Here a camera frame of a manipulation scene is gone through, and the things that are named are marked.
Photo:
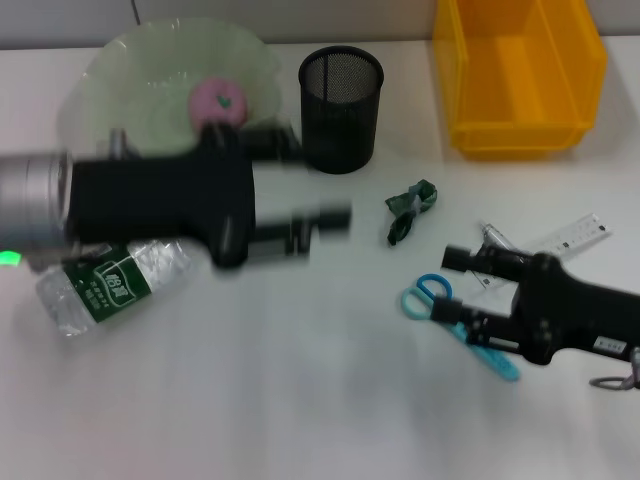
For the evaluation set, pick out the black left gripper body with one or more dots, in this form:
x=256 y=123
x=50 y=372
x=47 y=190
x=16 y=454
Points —
x=160 y=200

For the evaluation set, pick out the silver mechanical pen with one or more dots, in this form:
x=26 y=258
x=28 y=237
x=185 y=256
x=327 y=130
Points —
x=495 y=234

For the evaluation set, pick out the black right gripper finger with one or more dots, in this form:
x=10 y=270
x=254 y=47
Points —
x=457 y=258
x=447 y=308

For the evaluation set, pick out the green plastic wrapper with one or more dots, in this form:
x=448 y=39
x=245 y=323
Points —
x=412 y=205

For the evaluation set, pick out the pale green glass fruit bowl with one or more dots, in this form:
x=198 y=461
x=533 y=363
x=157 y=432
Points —
x=140 y=90

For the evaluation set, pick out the clear plastic ruler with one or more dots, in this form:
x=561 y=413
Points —
x=580 y=230

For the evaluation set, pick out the clear green-label water bottle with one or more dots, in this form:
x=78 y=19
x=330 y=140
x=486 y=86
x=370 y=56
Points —
x=115 y=287

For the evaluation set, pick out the black mesh pen cup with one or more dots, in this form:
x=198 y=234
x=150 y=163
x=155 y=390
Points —
x=340 y=120

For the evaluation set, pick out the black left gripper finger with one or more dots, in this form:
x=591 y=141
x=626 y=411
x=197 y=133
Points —
x=275 y=145
x=330 y=217

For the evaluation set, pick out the blue and teal scissors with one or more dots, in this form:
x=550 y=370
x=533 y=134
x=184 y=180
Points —
x=425 y=305

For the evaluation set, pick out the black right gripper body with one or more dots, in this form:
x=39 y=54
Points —
x=565 y=310

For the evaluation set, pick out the yellow plastic storage bin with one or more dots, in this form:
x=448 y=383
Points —
x=520 y=100

